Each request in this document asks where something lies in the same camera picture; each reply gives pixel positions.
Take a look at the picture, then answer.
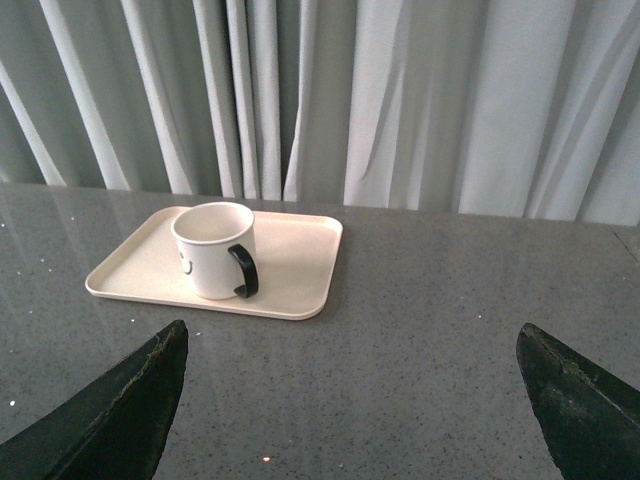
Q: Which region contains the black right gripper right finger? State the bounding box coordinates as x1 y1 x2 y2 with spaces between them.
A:
516 323 639 479

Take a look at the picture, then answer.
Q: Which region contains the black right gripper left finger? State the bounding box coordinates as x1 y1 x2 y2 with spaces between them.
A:
1 320 188 479

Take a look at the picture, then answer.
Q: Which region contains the white smiley mug black handle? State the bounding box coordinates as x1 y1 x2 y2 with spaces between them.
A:
171 202 260 300

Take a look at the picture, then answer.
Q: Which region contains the cream rectangular tray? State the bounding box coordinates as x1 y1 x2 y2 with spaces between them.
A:
85 206 343 321

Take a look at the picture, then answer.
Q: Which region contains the grey-white pleated curtain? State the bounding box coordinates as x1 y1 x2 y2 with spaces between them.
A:
1 1 639 226

